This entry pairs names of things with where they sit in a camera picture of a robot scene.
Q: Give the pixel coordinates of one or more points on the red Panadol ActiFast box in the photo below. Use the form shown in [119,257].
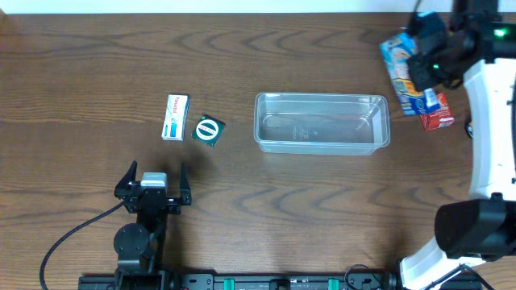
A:
[440,118]

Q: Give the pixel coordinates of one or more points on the clear plastic container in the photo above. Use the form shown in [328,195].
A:
[321,123]

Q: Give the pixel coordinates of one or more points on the blue Cool Fever box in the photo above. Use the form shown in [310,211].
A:
[396,51]

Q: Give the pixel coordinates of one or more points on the green Zam-Buk box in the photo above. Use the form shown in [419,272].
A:
[208,130]

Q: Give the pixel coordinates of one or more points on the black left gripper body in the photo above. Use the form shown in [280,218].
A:
[152,197]

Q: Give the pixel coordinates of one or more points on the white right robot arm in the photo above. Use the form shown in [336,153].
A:
[482,228]

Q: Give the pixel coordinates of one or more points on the white Panadol box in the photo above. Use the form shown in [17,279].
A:
[175,117]

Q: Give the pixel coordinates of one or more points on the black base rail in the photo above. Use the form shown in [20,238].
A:
[359,278]

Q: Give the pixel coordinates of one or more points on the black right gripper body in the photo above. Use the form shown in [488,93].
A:
[422,70]

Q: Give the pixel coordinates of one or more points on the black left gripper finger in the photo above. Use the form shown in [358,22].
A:
[185,190]
[123,188]

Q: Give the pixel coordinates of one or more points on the small dark medicine bottle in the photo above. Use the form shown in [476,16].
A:
[469,129]

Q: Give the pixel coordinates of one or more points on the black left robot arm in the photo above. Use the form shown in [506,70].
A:
[140,245]

